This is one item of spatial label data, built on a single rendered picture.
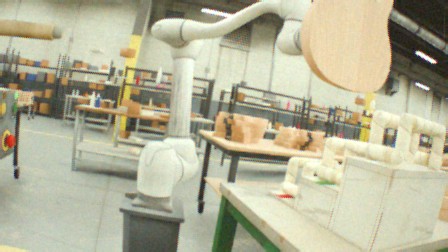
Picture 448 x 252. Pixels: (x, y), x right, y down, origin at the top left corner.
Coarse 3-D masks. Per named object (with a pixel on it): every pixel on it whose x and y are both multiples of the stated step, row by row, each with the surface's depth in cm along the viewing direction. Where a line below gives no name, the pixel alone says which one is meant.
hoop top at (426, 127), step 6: (402, 114) 51; (408, 114) 50; (408, 120) 50; (414, 120) 50; (420, 120) 51; (426, 120) 53; (414, 126) 51; (420, 126) 51; (426, 126) 52; (432, 126) 53; (438, 126) 54; (420, 132) 53; (426, 132) 53; (432, 132) 54; (438, 132) 55; (444, 132) 55
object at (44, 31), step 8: (0, 24) 42; (8, 24) 43; (16, 24) 43; (24, 24) 44; (32, 24) 44; (40, 24) 45; (48, 24) 46; (0, 32) 43; (8, 32) 43; (16, 32) 44; (24, 32) 44; (32, 32) 44; (40, 32) 45; (48, 32) 45
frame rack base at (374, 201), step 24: (360, 168) 56; (384, 168) 50; (408, 168) 53; (360, 192) 55; (384, 192) 49; (408, 192) 51; (432, 192) 55; (336, 216) 60; (360, 216) 54; (384, 216) 48; (408, 216) 52; (432, 216) 56; (360, 240) 52; (384, 240) 50; (408, 240) 53
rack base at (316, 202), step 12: (300, 180) 77; (312, 180) 72; (300, 192) 76; (312, 192) 71; (324, 192) 66; (336, 192) 62; (300, 204) 74; (312, 204) 70; (324, 204) 65; (312, 216) 69; (324, 216) 64
